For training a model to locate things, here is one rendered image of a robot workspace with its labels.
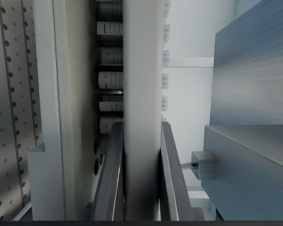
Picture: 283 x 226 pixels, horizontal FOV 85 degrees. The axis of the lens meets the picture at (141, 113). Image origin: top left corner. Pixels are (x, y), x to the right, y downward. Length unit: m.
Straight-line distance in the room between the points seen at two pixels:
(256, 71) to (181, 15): 3.18
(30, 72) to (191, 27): 3.50
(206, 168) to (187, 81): 3.30
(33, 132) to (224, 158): 0.21
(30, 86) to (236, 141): 0.22
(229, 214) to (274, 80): 0.32
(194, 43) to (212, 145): 3.38
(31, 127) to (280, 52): 0.46
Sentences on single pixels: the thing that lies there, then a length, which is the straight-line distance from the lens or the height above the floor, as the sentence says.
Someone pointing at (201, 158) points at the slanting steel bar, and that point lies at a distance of 0.23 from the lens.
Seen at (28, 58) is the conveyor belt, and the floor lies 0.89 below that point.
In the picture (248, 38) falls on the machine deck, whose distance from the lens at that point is 0.55.
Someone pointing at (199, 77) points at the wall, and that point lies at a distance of 3.58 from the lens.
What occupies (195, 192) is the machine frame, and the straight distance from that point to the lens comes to 1.37.
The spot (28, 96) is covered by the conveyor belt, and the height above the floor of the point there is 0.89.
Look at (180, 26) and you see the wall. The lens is 3.56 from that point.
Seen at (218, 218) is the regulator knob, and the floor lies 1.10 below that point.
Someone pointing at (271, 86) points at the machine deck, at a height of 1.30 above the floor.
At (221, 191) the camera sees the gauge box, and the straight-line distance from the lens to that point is 0.24.
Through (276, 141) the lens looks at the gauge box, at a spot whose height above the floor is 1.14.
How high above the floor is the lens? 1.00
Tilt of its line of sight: 1 degrees up
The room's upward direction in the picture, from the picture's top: 90 degrees clockwise
